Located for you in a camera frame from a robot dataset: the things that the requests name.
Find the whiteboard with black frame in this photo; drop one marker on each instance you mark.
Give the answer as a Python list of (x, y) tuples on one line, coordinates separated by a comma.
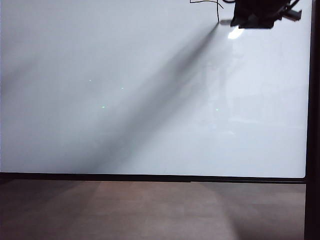
[(125, 100)]

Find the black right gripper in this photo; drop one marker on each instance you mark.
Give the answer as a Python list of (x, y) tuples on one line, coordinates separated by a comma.
[(260, 8)]

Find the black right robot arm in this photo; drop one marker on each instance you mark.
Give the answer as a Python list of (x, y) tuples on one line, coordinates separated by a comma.
[(292, 13)]

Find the black whiteboard stand post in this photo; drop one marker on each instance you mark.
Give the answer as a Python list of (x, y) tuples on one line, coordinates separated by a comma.
[(315, 125)]

